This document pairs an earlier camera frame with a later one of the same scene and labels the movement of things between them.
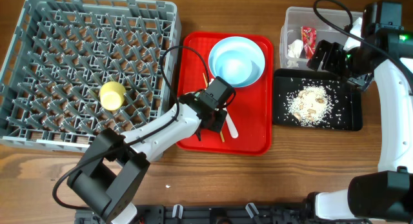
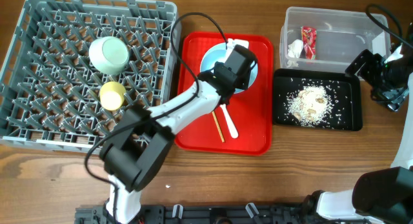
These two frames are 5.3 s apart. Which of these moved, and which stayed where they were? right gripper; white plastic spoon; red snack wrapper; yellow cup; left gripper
Moved: right gripper; left gripper
Stayed: yellow cup; white plastic spoon; red snack wrapper
